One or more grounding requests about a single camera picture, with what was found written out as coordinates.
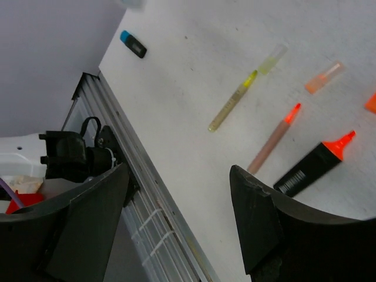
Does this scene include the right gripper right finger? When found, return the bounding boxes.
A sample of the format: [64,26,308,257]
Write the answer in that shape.
[229,165,375,281]

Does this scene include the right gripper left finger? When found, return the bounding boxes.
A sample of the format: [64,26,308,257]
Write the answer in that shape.
[1,164,129,281]

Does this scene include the thin orange highlighter pen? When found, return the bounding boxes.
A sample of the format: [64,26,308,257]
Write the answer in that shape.
[247,103,301,174]

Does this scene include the black orange-capped highlighter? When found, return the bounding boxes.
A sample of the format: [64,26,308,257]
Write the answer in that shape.
[273,130,356,197]

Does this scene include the thin yellow highlighter pen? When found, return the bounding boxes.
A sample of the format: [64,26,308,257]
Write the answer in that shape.
[208,70,258,132]

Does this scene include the clear orange pen cap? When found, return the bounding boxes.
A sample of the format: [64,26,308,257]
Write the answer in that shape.
[305,61,345,94]

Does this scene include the orange highlighter cap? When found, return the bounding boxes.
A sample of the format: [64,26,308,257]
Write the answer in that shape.
[364,93,376,114]

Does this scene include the clear yellow pen cap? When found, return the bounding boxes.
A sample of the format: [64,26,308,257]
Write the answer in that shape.
[257,44,288,75]

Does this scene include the black blue-capped highlighter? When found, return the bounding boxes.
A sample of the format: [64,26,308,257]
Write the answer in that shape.
[120,31,147,59]

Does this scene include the pastel blue highlighter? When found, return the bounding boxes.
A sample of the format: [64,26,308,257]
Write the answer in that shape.
[117,0,146,9]

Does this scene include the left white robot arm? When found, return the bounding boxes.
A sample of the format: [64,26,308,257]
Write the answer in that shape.
[0,133,47,178]

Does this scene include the red plastic bin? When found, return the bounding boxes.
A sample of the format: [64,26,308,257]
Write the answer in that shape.
[5,191,44,214]

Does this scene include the aluminium frame rails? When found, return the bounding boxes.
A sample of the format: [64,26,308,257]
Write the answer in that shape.
[63,73,219,281]

